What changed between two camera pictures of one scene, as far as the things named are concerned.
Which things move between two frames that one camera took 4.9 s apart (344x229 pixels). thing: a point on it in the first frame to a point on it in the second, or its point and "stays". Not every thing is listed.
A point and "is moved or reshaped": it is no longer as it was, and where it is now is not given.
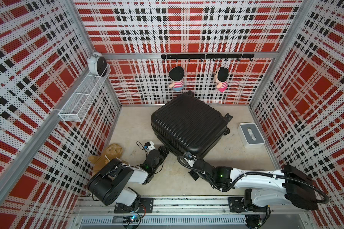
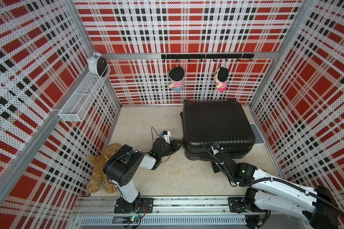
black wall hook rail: x=201 y=56 stays
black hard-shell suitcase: x=189 y=123 is moved or reshaped
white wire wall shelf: x=78 y=104 stays
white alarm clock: x=97 y=65 stays
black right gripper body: x=193 y=174 to x=215 y=167
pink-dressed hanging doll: x=221 y=76 stays
